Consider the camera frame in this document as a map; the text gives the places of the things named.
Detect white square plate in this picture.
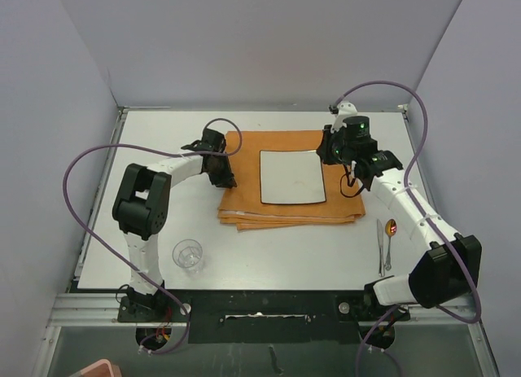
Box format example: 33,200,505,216
260,151,326,205

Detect clear drinking glass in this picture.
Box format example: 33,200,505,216
172,239,204,274

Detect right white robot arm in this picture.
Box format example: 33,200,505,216
317,116,482,319

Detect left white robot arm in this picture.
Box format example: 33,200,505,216
112,128,237,321

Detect silver table knife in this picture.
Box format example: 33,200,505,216
376,219,385,278

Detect copper bowl spoon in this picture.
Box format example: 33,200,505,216
384,219,397,271

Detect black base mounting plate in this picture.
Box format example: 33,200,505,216
116,289,387,349

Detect pink box corner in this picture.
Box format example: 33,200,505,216
79,359,122,377

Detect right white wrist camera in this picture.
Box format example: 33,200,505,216
329,101,358,133

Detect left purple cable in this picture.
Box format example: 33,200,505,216
63,117,244,357

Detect purple cable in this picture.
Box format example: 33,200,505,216
328,80,483,377
63,117,244,357

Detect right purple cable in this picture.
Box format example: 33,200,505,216
328,80,483,377

